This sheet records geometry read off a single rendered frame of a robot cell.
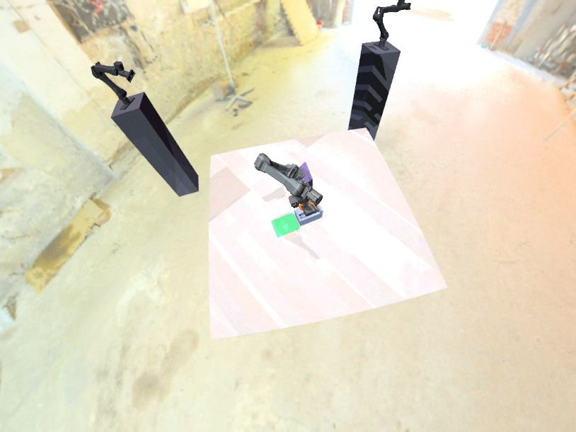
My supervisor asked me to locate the green flat mat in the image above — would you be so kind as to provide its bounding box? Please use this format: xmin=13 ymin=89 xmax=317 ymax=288
xmin=271 ymin=203 xmax=323 ymax=238

